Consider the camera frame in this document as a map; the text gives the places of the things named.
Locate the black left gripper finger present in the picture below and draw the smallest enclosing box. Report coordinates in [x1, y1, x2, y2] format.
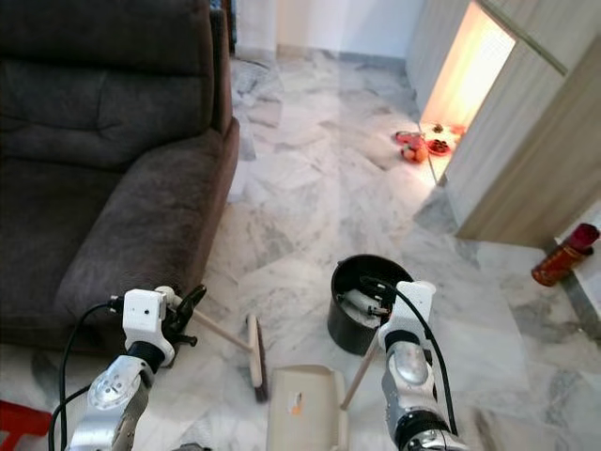
[177, 285, 208, 325]

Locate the wooden handle broom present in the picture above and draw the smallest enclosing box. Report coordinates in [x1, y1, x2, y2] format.
[155, 285, 270, 404]

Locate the cream dustpan with wooden handle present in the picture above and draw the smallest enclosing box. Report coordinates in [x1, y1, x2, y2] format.
[265, 327, 382, 451]

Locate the white crumpled trash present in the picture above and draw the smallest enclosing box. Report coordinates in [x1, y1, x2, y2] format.
[341, 288, 386, 329]

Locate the black plastic bucket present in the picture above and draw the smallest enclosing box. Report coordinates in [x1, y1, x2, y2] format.
[327, 254, 415, 356]

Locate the red plastic stool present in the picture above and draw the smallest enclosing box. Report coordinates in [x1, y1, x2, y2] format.
[0, 398, 51, 451]

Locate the dark brown fabric sofa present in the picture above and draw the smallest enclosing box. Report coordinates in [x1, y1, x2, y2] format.
[0, 0, 241, 354]

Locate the red spray can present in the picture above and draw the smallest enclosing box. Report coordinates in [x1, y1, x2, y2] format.
[531, 223, 601, 288]

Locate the light wooden cabinet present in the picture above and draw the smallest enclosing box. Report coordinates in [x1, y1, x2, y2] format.
[404, 0, 601, 248]

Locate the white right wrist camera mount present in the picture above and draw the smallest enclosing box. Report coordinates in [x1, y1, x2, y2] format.
[378, 280, 439, 354]

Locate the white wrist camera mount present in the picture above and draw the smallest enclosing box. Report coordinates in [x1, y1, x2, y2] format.
[378, 280, 439, 354]
[122, 288, 178, 368]

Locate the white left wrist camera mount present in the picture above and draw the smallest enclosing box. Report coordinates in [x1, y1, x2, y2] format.
[122, 288, 178, 368]

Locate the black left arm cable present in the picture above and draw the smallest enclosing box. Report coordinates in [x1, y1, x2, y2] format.
[60, 300, 128, 451]

